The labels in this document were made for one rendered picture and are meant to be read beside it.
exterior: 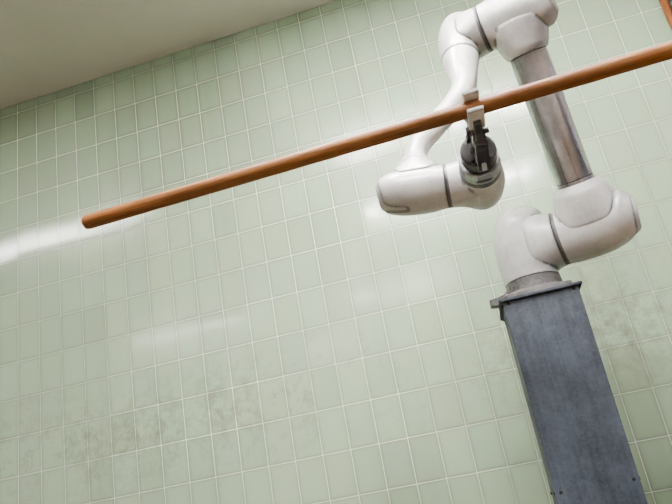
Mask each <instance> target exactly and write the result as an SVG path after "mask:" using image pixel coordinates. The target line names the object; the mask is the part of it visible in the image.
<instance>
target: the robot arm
mask: <svg viewBox="0 0 672 504"><path fill-rule="evenodd" d="M558 13H559V8H558V6H557V4H556V2H555V0H485V1H483V2H482V3H480V4H478V5H477V6H475V7H472V8H470V9H468V10H466V11H464V12H463V11H461V12H455V13H452V14H450V15H449V16H448V17H447V18H446V19H445V20H444V21H443V23H442V25H441V28H440V31H439V37H438V49H439V56H440V59H441V62H442V65H443V68H444V70H445V72H446V74H447V76H448V78H449V80H450V83H451V89H450V91H449V92H448V94H447V95H446V97H445V98H444V99H443V100H442V102H441V103H440V104H439V105H438V106H437V108H436V109H435V110H434V111H437V110H441V109H444V108H448V107H451V106H454V105H458V104H461V103H464V102H468V101H471V100H475V99H478V98H479V90H478V88H476V86H477V75H478V65H479V59H480V58H482V57H484V56H485V55H487V54H489V53H491V52H493V51H495V50H498V52H499V53H500V54H501V55H502V57H503V58H504V59H505V60H506V61H507V62H510V63H511V66H512V69H513V71H514V74H515V77H516V79H517V82H518V85H519V86H522V85H525V84H529V83H532V82H535V81H539V80H542V79H545V78H549V77H552V76H556V75H557V73H556V71H555V68H554V65H553V63H552V60H551V57H550V55H549V52H548V50H547V48H546V46H547V45H548V44H549V27H550V26H552V25H553V24H554V23H555V21H556V20H557V17H558ZM525 103H526V106H527V109H528V111H529V114H530V117H531V119H532V122H533V125H534V127H535V130H536V133H537V135H538V138H539V141H540V143H541V146H542V149H543V151H544V154H545V157H546V159H547V162H548V165H549V167H550V170H551V173H552V175H553V178H554V181H555V183H556V186H557V189H556V190H555V193H554V195H553V198H552V202H553V209H554V212H552V213H550V214H541V212H540V211H539V210H538V209H536V208H533V207H528V206H518V207H514V208H511V209H509V210H507V211H505V212H504V213H502V214H501V215H500V216H499V218H498V220H497V222H496V225H495V229H494V249H495V255H496V259H497V263H498V267H499V271H500V274H501V277H502V279H503V282H504V284H505V288H506V292H505V293H504V295H501V296H498V297H496V298H493V299H491V300H489V302H490V306H491V309H497V308H499V300H500V299H504V298H509V297H513V296H517V295H522V294H526V293H530V292H534V291H539V290H543V289H547V288H552V287H556V286H560V285H564V284H569V283H572V281H571V280H566V281H562V278H561V276H560V273H559V270H561V269H562V268H564V267H565V266H567V265H569V264H573V263H577V262H582V261H586V260H589V259H593V258H596V257H599V256H602V255H604V254H607V253H610V252H612V251H614V250H616V249H618V248H620V247H622V246H623V245H625V244H626V243H628V242H629V241H630V240H631V239H632V238H633V237H634V236H635V235H636V234H637V233H638V232H639V231H640V230H641V222H640V218H639V214H638V210H637V206H636V202H635V199H634V198H633V197H632V196H631V195H629V193H627V192H625V191H623V190H621V189H618V190H615V191H613V189H612V188H611V186H610V185H609V183H608V182H607V180H606V179H604V178H602V177H600V176H598V175H593V172H592V169H591V167H590V164H589V161H588V158H587V156H586V153H585V150H584V148H583V145H582V142H581V140H580V137H579V134H578V131H577V129H576V126H575V123H574V121H573V118H572V115H571V113H570V110H569V107H568V105H567V102H566V98H565V95H564V92H563V91H561V92H557V93H554V94H550V95H547V96H543V97H540V98H537V99H533V100H530V101H526V102H525ZM434 111H433V112H434ZM467 117H468V119H465V120H464V121H465V122H466V124H467V127H466V128H465V130H466V136H465V137H466V139H465V140H464V142H463V143H462V145H461V147H460V154H459V156H458V161H455V162H452V163H448V164H444V165H437V164H436V163H435V161H434V160H433V159H431V158H430V157H428V156H427V155H428V152H429V151H430V149H431V148H432V146H433V145H434V144H435V143H436V142H437V141H438V140H439V139H440V137H441V136H442V135H443V134H444V133H445V132H446V131H447V130H448V129H449V127H450V126H451V125H452V124H453V123H451V124H448V125H444V126H441V127H437V128H434V129H431V130H427V131H424V132H420V133H417V134H414V135H413V137H412V138H411V140H410V141H409V143H408V145H407V147H406V150H405V153H404V157H403V159H401V160H400V161H399V162H398V163H397V165H396V167H395V169H394V170H393V172H390V173H387V174H385V175H384V176H383V177H382V178H380V179H379V180H378V183H377V184H376V187H375V189H376V193H377V197H378V200H379V204H380V207H381V209H382V210H383V211H385V212H386V213H388V214H391V215H398V216H411V215H421V214H428V213H433V212H438V211H440V210H444V209H448V208H455V207H467V208H473V209H477V210H486V209H490V208H492V207H493V206H495V205H496V204H497V203H498V202H499V200H500V199H501V197H502V194H503V191H504V187H505V173H504V170H503V167H502V165H501V158H500V156H499V154H498V148H496V144H495V142H494V141H493V140H492V139H491V138H490V137H488V136H486V135H485V134H486V133H489V128H488V127H485V116H484V107H483V105H481V106H477V107H474V108H470V109H467ZM483 127H484V128H483Z"/></svg>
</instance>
